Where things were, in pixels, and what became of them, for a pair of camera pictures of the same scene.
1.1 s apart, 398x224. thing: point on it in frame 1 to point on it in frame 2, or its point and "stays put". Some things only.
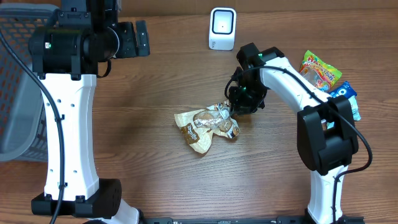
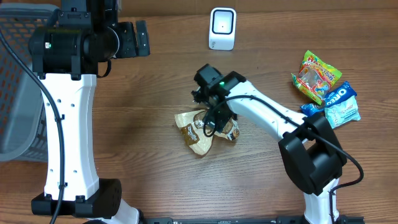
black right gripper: (237, 104) to (212, 119)
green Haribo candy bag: (323, 76) stays put
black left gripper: (131, 49) stays put
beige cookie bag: (198, 126) stays put
